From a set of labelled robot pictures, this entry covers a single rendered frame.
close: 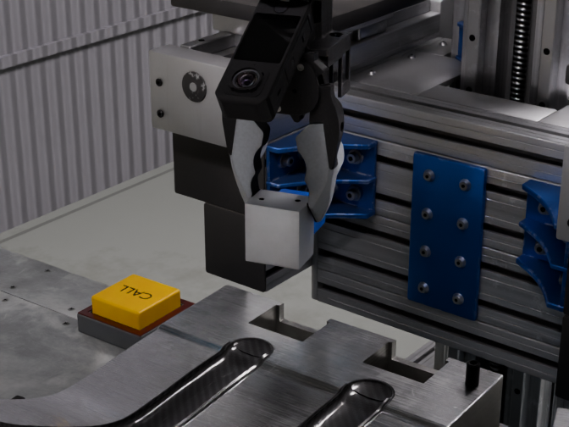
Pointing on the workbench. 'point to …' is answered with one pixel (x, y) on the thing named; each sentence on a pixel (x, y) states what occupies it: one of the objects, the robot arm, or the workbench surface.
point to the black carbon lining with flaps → (360, 414)
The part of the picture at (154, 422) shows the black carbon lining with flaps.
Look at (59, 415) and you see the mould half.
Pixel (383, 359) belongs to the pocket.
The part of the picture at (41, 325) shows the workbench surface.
